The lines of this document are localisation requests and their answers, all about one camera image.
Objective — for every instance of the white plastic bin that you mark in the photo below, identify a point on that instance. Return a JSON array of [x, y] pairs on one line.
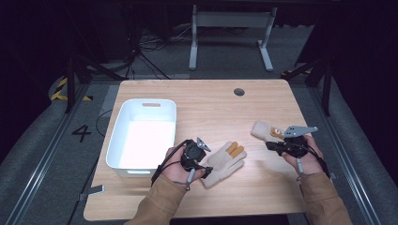
[[144, 140]]

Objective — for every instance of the person's right hand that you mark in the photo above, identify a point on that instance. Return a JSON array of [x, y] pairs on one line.
[[308, 161]]

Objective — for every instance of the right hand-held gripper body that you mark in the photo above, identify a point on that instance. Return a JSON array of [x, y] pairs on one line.
[[295, 145]]

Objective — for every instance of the yellow black hazard tape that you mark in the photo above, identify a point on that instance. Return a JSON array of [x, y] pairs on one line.
[[59, 90]]

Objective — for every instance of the grey metal table frame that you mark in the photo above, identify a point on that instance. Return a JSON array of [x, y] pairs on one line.
[[231, 19]]

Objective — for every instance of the person's left hand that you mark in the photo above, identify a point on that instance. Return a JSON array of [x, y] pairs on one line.
[[175, 170]]

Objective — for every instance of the beige knit glove orange fingers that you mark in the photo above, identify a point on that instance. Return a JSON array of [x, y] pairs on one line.
[[222, 164], [262, 131]]

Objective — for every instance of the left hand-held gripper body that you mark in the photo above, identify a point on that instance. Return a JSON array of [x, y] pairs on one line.
[[192, 154]]

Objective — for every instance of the black metal stand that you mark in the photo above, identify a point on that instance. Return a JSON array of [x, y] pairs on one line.
[[70, 87], [327, 90]]

